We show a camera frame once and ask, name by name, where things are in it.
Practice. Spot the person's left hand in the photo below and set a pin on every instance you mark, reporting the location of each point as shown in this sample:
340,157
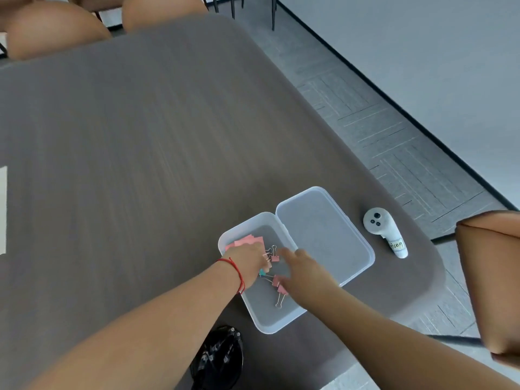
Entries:
248,261

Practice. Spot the person's right hand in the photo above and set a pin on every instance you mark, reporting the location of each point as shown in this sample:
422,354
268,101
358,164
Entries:
310,280

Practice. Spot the person's right fingers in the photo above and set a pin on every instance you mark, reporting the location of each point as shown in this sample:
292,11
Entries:
289,257

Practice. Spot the person's left fingers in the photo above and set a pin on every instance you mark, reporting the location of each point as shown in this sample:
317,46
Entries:
260,257

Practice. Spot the person's right forearm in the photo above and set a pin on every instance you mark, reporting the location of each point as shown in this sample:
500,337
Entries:
390,349

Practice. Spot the person's left forearm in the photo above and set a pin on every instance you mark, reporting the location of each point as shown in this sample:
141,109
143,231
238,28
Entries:
154,328

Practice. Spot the small pink binder clip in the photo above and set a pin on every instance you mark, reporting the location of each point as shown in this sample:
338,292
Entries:
275,258

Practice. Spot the teal binder clip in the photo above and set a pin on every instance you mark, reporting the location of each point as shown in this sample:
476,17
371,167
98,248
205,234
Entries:
262,273

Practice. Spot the pink sticky notes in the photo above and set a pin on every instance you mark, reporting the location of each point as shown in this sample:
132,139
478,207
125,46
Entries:
243,240

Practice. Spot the large pink binder clip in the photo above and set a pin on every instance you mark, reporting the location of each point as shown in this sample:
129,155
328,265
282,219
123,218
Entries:
280,286

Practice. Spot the clear plastic box with lid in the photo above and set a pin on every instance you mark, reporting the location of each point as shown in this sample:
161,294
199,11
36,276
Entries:
325,231

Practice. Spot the white handheld controller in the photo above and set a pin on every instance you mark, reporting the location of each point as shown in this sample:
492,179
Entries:
386,231

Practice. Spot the black handheld controller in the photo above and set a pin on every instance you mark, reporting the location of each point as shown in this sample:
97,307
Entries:
219,357

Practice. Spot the black chair legs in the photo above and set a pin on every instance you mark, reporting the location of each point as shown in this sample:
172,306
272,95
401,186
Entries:
274,12

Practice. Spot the white paper sheet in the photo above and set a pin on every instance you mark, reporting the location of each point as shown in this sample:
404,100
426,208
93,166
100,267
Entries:
3,210

